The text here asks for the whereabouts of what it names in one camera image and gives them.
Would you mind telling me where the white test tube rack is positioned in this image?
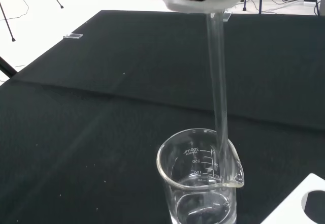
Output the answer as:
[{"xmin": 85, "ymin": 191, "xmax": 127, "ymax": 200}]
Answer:
[{"xmin": 263, "ymin": 172, "xmax": 325, "ymax": 224}]

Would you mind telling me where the black bench cloth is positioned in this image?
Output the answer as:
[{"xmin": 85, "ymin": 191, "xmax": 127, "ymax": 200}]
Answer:
[{"xmin": 0, "ymin": 10, "xmax": 325, "ymax": 224}]

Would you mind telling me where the clear glass beaker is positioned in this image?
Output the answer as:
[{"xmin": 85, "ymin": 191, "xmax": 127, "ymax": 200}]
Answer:
[{"xmin": 156, "ymin": 129, "xmax": 246, "ymax": 224}]

